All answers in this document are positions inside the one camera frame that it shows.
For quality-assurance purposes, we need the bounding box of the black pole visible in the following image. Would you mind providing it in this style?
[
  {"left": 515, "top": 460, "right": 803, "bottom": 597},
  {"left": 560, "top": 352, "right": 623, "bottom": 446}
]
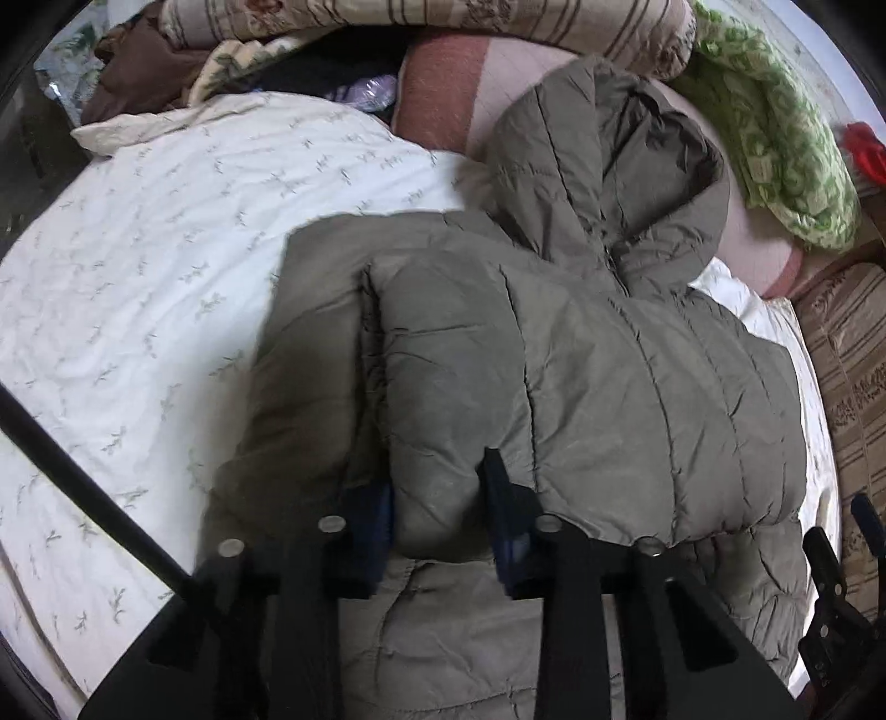
[{"left": 0, "top": 384, "right": 198, "bottom": 600}]

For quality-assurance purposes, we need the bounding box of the beige striped floral quilt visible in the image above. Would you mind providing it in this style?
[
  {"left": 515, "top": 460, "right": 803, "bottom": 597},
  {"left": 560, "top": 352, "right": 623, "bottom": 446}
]
[{"left": 158, "top": 0, "right": 697, "bottom": 80}]

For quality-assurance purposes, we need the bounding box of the brown cloth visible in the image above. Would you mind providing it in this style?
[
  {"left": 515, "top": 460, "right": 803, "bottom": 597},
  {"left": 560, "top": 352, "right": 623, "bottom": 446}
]
[{"left": 81, "top": 17, "right": 212, "bottom": 127}]

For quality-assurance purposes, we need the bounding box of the clear plastic bottle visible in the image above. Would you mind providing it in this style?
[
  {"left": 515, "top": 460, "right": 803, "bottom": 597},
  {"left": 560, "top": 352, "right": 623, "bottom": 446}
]
[{"left": 342, "top": 73, "right": 399, "bottom": 113}]

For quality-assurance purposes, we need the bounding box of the cream leaf-print cloth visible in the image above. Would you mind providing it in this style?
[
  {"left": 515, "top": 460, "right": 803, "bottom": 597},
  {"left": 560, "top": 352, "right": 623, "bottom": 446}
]
[{"left": 188, "top": 34, "right": 312, "bottom": 105}]

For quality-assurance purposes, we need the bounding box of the red object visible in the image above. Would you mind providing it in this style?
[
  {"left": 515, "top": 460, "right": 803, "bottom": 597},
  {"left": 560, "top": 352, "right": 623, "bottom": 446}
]
[{"left": 841, "top": 121, "right": 886, "bottom": 184}]

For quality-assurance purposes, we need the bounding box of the brown striped bed sheet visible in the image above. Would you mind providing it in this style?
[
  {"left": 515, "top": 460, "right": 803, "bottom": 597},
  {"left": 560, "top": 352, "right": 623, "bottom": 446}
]
[{"left": 789, "top": 259, "right": 886, "bottom": 620}]

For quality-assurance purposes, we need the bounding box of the green floral blanket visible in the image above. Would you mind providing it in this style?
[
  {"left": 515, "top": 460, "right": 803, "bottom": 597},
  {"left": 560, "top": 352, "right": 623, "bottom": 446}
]
[{"left": 668, "top": 0, "right": 863, "bottom": 251}]

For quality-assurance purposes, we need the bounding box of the pink pillow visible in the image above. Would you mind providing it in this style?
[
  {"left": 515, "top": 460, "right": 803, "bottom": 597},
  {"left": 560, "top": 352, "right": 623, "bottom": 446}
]
[{"left": 391, "top": 33, "right": 804, "bottom": 300}]

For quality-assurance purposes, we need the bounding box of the white leaf-print duvet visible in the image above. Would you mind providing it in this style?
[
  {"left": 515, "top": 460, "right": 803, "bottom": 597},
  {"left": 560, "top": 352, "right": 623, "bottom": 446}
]
[{"left": 0, "top": 90, "right": 842, "bottom": 717}]

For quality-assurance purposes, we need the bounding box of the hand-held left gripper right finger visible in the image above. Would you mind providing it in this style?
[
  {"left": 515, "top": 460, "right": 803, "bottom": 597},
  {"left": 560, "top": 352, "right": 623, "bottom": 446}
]
[{"left": 480, "top": 446, "right": 810, "bottom": 720}]

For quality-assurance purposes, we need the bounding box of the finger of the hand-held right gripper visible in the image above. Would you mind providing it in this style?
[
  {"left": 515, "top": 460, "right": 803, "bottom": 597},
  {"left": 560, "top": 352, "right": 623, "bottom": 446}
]
[
  {"left": 850, "top": 491, "right": 886, "bottom": 555},
  {"left": 801, "top": 529, "right": 847, "bottom": 610}
]

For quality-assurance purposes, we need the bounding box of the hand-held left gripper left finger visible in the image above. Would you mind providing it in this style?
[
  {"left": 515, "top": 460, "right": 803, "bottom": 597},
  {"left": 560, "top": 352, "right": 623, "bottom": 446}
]
[{"left": 81, "top": 480, "right": 397, "bottom": 720}]

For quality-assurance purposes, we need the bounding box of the olive puffer jacket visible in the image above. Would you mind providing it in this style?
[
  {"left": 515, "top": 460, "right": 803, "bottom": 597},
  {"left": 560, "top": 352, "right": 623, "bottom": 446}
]
[{"left": 208, "top": 55, "right": 812, "bottom": 720}]

